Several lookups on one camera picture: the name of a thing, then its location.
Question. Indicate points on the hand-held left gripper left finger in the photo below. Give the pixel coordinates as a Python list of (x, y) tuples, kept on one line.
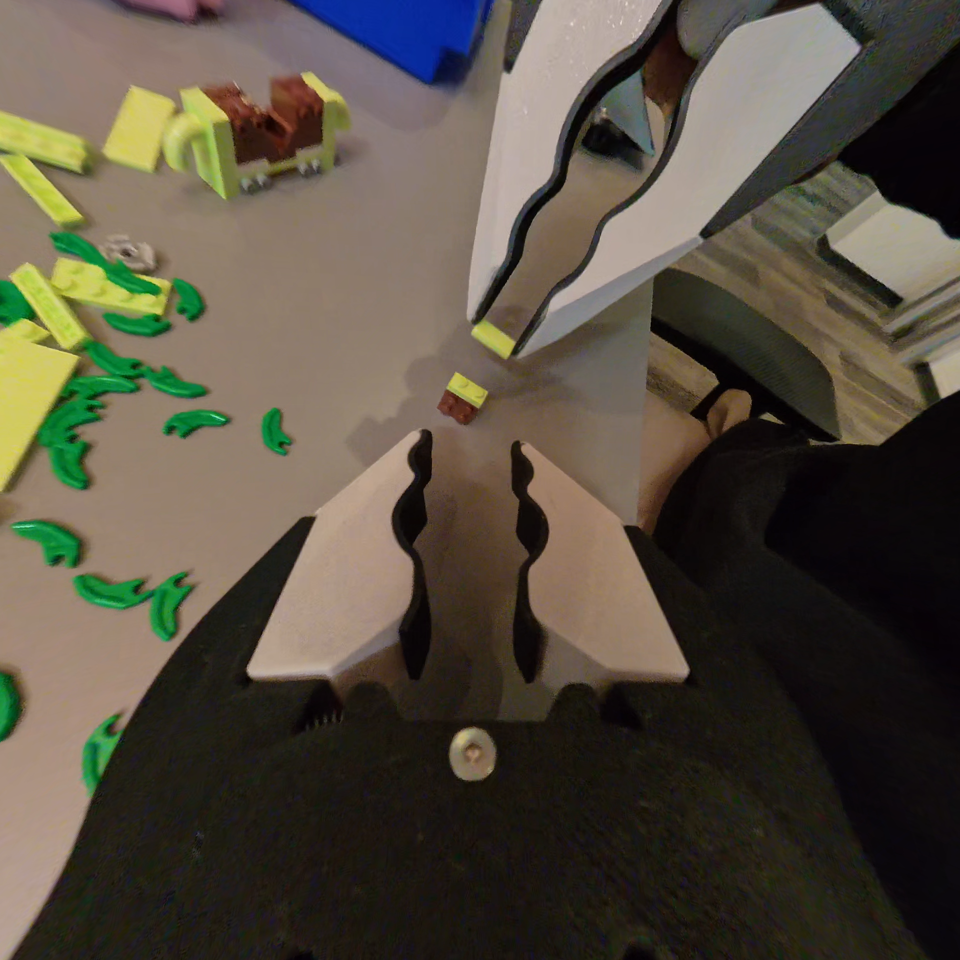
[(337, 585)]

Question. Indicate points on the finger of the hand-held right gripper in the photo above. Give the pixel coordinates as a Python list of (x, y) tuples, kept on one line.
[(540, 112), (750, 127)]

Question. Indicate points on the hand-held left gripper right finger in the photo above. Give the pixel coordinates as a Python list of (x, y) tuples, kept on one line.
[(600, 592)]

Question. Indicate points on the small lime toy brick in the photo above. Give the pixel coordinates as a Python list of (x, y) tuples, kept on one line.
[(493, 340), (466, 390)]

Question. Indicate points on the person's right forearm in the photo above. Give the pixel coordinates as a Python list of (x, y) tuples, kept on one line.
[(922, 172)]

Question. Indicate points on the person's right hand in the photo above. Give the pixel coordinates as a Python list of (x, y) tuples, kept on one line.
[(667, 75)]

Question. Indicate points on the white cabinet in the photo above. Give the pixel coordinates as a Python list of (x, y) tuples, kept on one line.
[(892, 240)]

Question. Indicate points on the person's leg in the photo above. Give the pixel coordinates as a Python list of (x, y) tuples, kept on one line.
[(667, 465)]

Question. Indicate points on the blue plastic bin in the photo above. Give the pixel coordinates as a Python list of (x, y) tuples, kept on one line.
[(397, 30)]

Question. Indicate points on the scattered green leaf pieces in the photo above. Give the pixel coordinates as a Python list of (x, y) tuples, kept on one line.
[(193, 422)]

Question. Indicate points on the grey mesh office chair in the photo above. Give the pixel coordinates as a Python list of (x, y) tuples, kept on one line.
[(750, 352)]

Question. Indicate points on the lime and brown brick model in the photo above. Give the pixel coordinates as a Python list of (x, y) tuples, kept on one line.
[(262, 127)]

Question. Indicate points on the scattered lime bricks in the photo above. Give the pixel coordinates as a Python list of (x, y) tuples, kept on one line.
[(30, 390)]

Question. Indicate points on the pink toy brick model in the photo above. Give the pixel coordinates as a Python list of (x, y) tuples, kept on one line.
[(176, 7)]

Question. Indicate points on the grey round brick piece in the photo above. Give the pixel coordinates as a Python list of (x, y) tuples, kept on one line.
[(129, 253)]

